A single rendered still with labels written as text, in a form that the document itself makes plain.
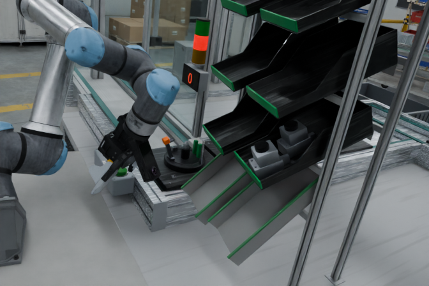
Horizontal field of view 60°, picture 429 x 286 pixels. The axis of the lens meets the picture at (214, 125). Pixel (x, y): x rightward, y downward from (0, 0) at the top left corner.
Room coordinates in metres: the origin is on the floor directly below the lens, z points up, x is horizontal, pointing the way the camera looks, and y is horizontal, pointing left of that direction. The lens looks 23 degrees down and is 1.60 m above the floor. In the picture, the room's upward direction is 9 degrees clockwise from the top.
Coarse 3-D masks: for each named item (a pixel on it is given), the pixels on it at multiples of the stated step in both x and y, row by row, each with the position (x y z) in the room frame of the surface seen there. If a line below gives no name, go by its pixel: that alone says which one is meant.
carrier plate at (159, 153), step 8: (160, 152) 1.15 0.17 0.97; (208, 152) 1.20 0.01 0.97; (160, 160) 1.09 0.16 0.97; (208, 160) 1.14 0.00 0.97; (160, 168) 1.04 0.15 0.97; (168, 168) 1.05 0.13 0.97; (160, 176) 0.99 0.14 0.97; (168, 176) 1.00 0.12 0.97; (184, 176) 1.01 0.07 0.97; (192, 176) 1.02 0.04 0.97; (160, 184) 0.97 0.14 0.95; (168, 184) 0.95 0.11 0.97; (176, 184) 0.96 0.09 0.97
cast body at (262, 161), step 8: (256, 144) 0.70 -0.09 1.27; (264, 144) 0.70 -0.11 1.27; (272, 144) 0.70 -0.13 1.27; (256, 152) 0.69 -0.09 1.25; (264, 152) 0.68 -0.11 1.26; (272, 152) 0.68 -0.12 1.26; (248, 160) 0.71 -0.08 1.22; (256, 160) 0.69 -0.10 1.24; (264, 160) 0.68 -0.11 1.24; (272, 160) 0.68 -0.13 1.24; (280, 160) 0.69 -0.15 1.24; (288, 160) 0.71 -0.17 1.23; (256, 168) 0.68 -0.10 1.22; (264, 168) 0.68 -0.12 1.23; (272, 168) 0.69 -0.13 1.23; (280, 168) 0.69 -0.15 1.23; (264, 176) 0.68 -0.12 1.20
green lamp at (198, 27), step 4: (196, 20) 1.32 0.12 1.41; (196, 24) 1.31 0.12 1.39; (200, 24) 1.30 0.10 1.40; (204, 24) 1.30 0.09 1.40; (208, 24) 1.31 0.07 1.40; (196, 28) 1.31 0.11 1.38; (200, 28) 1.30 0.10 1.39; (204, 28) 1.30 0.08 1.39; (208, 28) 1.31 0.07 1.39; (196, 32) 1.31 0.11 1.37; (200, 32) 1.30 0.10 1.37; (204, 32) 1.30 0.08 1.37; (208, 32) 1.31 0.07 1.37
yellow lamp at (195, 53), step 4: (192, 52) 1.32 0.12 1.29; (196, 52) 1.30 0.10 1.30; (200, 52) 1.30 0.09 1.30; (204, 52) 1.31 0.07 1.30; (192, 56) 1.31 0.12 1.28; (196, 56) 1.30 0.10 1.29; (200, 56) 1.30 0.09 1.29; (204, 56) 1.31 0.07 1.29; (192, 60) 1.31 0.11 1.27; (196, 60) 1.30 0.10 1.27; (200, 60) 1.30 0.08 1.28; (204, 60) 1.31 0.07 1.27
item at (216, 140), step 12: (240, 108) 0.93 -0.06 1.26; (252, 108) 0.95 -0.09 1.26; (216, 120) 0.91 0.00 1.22; (228, 120) 0.92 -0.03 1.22; (240, 120) 0.91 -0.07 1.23; (252, 120) 0.90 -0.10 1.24; (264, 120) 0.82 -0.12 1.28; (276, 120) 0.83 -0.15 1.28; (216, 132) 0.88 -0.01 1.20; (228, 132) 0.87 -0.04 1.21; (240, 132) 0.86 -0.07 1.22; (252, 132) 0.81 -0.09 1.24; (264, 132) 0.82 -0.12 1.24; (216, 144) 0.80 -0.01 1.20; (228, 144) 0.78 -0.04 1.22; (240, 144) 0.80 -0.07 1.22
